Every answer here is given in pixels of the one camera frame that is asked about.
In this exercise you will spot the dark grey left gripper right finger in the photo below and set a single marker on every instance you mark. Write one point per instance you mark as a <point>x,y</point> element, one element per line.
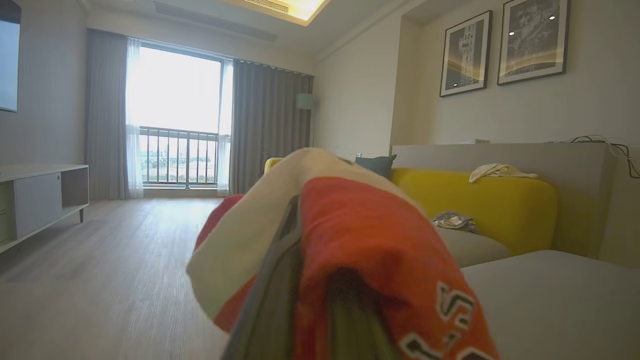
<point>352,320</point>

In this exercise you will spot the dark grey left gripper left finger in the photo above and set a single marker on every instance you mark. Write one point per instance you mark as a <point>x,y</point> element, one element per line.
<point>272,290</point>

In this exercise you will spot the orange and cream printed t-shirt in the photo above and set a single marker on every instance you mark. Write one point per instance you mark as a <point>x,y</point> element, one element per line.
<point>370,225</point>

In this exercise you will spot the grey sofa seat cushion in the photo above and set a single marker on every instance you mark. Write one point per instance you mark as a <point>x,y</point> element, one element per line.
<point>470,247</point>
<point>560,305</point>

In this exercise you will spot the grey patterned crumpled garment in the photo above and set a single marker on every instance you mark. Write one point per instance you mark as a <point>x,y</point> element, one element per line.
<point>454,221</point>

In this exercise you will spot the blue-grey throw pillow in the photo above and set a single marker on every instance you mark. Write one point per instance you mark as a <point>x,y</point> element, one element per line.
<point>377,164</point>

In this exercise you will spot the grey curtain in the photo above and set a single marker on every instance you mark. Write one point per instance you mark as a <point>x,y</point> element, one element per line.
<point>267,127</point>
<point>105,115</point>

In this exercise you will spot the yellow sofa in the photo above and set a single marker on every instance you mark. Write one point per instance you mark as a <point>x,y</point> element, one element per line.
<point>500,205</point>

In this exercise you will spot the floor lamp with pale shade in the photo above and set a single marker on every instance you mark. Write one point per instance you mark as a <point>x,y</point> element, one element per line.
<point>305,102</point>

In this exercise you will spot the cream cloth garment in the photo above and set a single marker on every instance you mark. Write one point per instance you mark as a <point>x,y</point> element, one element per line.
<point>497,171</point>

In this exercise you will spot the flat white box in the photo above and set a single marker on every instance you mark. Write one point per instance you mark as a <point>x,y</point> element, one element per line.
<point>472,141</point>

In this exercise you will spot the white sheer curtain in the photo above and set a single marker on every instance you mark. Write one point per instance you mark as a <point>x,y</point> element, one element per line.
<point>133,120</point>

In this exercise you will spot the white and wood TV cabinet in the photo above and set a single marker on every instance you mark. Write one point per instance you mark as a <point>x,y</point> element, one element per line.
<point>37,202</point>

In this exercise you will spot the ceiling air vent slot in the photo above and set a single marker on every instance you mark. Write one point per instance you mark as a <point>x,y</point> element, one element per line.
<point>215,21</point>

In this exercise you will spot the recessed ceiling light panel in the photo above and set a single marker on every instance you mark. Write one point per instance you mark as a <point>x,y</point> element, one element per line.
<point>285,7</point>

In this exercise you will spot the small framed black picture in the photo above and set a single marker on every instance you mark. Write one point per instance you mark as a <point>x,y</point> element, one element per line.
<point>466,54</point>

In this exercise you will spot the large framed black picture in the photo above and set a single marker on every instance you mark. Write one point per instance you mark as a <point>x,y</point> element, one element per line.
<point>533,40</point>

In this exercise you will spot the wall-mounted television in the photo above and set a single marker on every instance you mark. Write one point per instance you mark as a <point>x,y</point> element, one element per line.
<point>9,55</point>

